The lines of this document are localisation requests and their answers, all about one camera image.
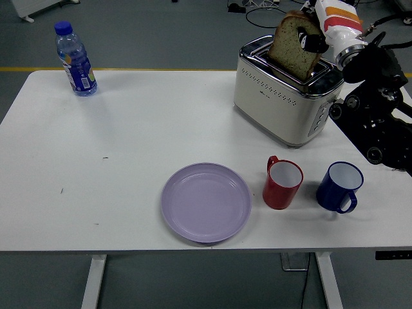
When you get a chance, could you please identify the red mug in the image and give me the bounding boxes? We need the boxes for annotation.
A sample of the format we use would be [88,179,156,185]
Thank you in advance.
[262,155,304,211]

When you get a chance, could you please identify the blue-capped plastic water bottle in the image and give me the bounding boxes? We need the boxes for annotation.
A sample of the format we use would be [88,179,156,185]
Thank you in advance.
[53,21,98,97]

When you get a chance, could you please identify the white wire frame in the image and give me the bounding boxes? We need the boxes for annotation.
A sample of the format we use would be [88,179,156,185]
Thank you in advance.
[243,0,281,9]

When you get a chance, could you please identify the thin black hanging cable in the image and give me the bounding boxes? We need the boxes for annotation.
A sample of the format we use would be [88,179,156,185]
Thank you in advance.
[300,254,312,309]

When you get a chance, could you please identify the blue mug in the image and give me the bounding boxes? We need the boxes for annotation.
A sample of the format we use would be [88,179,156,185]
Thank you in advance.
[315,161,364,214]

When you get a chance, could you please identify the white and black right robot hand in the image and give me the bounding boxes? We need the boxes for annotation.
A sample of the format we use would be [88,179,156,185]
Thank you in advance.
[296,0,365,55]

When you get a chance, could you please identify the clear plastic under-table bracket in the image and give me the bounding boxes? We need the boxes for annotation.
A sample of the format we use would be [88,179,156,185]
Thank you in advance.
[279,252,310,272]

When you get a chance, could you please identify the black table control panel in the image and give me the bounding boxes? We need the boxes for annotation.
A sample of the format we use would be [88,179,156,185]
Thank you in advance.
[375,250,412,261]

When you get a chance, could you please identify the brown bread slice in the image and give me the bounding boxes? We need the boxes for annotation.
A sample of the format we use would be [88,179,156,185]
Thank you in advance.
[267,10,323,81]

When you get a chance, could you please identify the white table leg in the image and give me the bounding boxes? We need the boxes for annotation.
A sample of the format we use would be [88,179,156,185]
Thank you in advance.
[80,254,108,309]
[315,252,344,309]

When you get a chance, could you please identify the black floor cable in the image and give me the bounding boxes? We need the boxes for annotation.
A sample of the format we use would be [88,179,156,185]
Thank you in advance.
[246,5,289,27]

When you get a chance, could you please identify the cream and chrome toaster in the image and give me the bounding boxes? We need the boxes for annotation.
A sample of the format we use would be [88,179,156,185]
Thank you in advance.
[233,34,347,149]

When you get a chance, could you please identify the white equipment base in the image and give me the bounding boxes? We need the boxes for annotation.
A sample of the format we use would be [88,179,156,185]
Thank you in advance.
[391,0,412,25]

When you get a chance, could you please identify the white panel stand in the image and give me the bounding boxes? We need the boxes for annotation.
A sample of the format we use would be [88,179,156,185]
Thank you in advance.
[9,0,80,23]

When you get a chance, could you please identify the lilac round plate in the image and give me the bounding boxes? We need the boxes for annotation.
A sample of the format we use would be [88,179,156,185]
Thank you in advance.
[160,162,252,244]

